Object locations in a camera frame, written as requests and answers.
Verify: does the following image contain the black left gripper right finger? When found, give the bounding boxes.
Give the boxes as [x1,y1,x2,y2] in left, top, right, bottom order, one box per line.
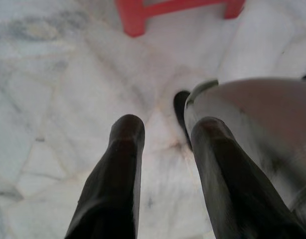
[190,117,306,239]

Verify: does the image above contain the red plastic stool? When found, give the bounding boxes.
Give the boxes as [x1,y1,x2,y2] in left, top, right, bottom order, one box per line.
[114,0,245,38]

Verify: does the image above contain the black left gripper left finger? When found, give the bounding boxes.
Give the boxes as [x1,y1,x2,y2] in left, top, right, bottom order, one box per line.
[64,114,146,239]

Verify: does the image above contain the silver robot left leg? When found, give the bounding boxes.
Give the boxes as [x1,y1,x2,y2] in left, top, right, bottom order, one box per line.
[172,78,306,239]

